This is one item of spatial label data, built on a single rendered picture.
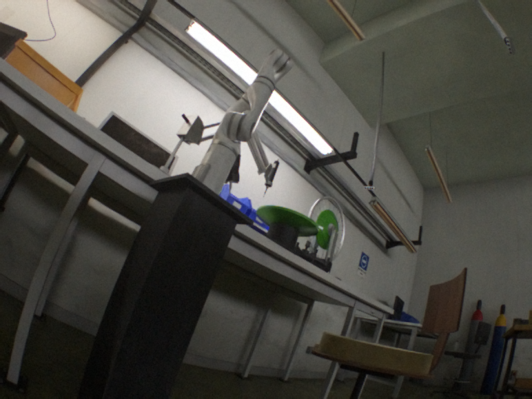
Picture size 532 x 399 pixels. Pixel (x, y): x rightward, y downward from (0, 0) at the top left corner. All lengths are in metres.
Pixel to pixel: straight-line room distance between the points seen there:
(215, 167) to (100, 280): 1.29
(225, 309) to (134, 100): 1.74
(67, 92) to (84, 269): 1.15
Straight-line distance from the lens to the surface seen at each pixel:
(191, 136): 1.01
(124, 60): 2.19
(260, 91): 0.94
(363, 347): 0.77
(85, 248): 1.80
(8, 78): 1.02
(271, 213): 1.16
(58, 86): 1.04
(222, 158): 0.76
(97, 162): 0.91
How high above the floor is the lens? 0.63
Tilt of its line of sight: 23 degrees up
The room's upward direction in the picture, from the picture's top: 21 degrees clockwise
